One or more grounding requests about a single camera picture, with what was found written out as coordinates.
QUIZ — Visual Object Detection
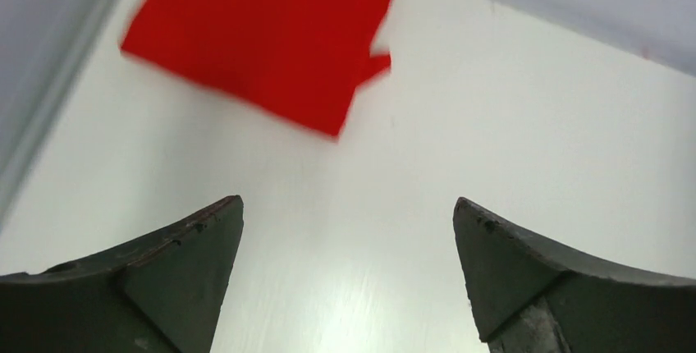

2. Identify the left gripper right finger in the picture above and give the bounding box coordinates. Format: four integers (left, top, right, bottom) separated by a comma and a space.
453, 198, 695, 352

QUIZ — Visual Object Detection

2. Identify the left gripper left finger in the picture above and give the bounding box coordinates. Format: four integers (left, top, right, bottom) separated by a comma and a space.
1, 195, 244, 352

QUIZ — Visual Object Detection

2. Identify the red t shirt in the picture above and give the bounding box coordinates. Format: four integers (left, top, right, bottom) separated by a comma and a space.
121, 0, 392, 138

